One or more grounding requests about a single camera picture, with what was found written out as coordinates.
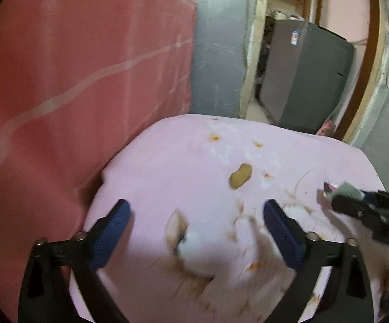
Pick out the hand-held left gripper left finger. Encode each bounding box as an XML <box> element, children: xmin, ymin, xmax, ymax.
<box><xmin>17</xmin><ymin>199</ymin><xmax>132</xmax><ymax>323</ymax></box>

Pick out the grey refrigerator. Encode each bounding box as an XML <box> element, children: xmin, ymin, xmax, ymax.
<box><xmin>259</xmin><ymin>18</ymin><xmax>355</xmax><ymax>135</ymax></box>

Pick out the pink table cloth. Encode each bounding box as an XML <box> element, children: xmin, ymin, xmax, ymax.
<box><xmin>69</xmin><ymin>113</ymin><xmax>388</xmax><ymax>323</ymax></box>

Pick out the red striped blanket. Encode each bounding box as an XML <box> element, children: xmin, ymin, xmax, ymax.
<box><xmin>0</xmin><ymin>0</ymin><xmax>197</xmax><ymax>313</ymax></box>

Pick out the white tissue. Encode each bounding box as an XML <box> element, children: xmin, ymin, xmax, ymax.
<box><xmin>165</xmin><ymin>208</ymin><xmax>284</xmax><ymax>277</ymax></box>

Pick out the wooden door frame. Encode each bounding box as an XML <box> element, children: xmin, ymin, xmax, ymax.
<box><xmin>237</xmin><ymin>0</ymin><xmax>389</xmax><ymax>149</ymax></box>

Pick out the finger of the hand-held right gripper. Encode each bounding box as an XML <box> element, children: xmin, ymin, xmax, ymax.
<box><xmin>331</xmin><ymin>192</ymin><xmax>383</xmax><ymax>224</ymax></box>

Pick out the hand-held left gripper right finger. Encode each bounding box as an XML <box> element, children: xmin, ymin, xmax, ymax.
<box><xmin>263</xmin><ymin>199</ymin><xmax>374</xmax><ymax>323</ymax></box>

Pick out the tan food peel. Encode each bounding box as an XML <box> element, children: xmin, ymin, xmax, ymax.
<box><xmin>228</xmin><ymin>163</ymin><xmax>253</xmax><ymax>190</ymax></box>

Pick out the pink packet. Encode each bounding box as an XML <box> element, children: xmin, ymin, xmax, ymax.
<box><xmin>316</xmin><ymin>120</ymin><xmax>337</xmax><ymax>137</ymax></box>

